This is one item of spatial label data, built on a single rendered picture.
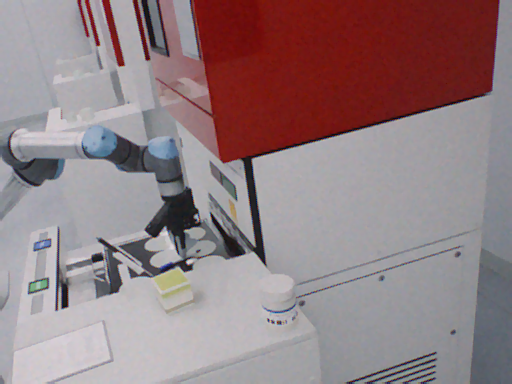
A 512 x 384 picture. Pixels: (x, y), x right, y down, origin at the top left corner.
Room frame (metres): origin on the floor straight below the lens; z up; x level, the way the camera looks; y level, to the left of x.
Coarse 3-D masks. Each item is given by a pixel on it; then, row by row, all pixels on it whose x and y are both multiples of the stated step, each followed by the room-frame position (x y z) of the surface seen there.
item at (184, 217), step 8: (184, 192) 1.22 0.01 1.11; (168, 200) 1.20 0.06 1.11; (176, 200) 1.21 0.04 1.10; (184, 200) 1.23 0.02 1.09; (192, 200) 1.23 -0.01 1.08; (184, 208) 1.23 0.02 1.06; (192, 208) 1.23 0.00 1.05; (176, 216) 1.20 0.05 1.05; (184, 216) 1.20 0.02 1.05; (192, 216) 1.21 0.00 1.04; (168, 224) 1.23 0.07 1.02; (184, 224) 1.21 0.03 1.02; (192, 224) 1.22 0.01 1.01; (200, 224) 1.22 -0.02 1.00; (176, 232) 1.19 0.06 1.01
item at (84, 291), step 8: (88, 280) 1.25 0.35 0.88; (72, 288) 1.22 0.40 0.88; (80, 288) 1.21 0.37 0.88; (88, 288) 1.20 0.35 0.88; (96, 288) 1.23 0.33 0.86; (72, 296) 1.18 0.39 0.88; (80, 296) 1.17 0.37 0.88; (88, 296) 1.16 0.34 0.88; (96, 296) 1.16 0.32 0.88; (72, 304) 1.14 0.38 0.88
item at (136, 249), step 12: (204, 228) 1.40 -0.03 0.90; (144, 240) 1.40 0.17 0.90; (216, 240) 1.30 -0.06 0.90; (108, 252) 1.37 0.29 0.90; (132, 252) 1.33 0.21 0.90; (144, 252) 1.32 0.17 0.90; (156, 252) 1.30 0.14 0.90; (216, 252) 1.22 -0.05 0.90; (144, 264) 1.24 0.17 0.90; (180, 264) 1.20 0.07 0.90; (192, 264) 1.19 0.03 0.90; (120, 276) 1.21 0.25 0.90; (132, 276) 1.19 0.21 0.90; (144, 276) 1.18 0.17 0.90
